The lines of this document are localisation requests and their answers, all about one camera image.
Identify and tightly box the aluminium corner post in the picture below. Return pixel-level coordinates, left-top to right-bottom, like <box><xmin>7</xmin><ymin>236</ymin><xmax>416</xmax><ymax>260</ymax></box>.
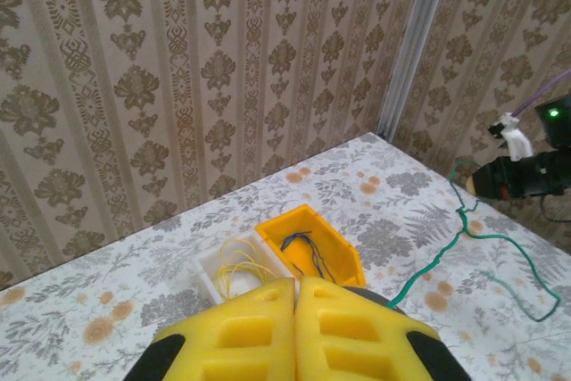
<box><xmin>378</xmin><ymin>0</ymin><xmax>454</xmax><ymax>141</ymax></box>

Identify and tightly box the thin dark cable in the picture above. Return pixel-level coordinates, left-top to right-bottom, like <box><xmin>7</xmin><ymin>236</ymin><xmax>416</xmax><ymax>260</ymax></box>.
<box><xmin>279</xmin><ymin>229</ymin><xmax>327</xmax><ymax>284</ymax></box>

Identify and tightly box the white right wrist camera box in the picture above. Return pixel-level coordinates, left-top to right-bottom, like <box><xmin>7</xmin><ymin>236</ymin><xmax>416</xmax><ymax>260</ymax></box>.
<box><xmin>488</xmin><ymin>112</ymin><xmax>536</xmax><ymax>162</ymax></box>

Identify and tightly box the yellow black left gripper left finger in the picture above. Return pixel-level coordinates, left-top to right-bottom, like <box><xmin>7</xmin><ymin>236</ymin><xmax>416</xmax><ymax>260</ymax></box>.
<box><xmin>133</xmin><ymin>277</ymin><xmax>298</xmax><ymax>381</ymax></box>

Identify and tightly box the orange plastic bin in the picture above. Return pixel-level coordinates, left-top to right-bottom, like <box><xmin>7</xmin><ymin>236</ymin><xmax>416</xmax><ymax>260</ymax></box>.
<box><xmin>253</xmin><ymin>203</ymin><xmax>368</xmax><ymax>288</ymax></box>

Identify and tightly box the thin yellow cable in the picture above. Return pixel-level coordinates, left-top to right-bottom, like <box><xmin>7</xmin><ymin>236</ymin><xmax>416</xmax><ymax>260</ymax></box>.
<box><xmin>213</xmin><ymin>237</ymin><xmax>277</xmax><ymax>300</ymax></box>

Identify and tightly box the thin green cable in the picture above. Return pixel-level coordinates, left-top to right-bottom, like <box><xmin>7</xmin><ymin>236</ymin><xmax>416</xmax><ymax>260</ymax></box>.
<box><xmin>385</xmin><ymin>158</ymin><xmax>562</xmax><ymax>324</ymax></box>

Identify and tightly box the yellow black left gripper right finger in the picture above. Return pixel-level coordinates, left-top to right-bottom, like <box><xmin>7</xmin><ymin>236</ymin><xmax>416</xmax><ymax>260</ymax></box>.
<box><xmin>294</xmin><ymin>276</ymin><xmax>469</xmax><ymax>381</ymax></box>

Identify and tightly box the white plastic bin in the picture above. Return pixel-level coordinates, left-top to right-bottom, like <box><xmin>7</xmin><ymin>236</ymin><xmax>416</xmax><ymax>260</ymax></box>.
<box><xmin>192</xmin><ymin>232</ymin><xmax>286</xmax><ymax>306</ymax></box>

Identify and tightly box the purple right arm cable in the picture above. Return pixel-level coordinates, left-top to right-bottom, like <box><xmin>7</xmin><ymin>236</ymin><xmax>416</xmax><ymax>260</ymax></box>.
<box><xmin>511</xmin><ymin>67</ymin><xmax>571</xmax><ymax>120</ymax></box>

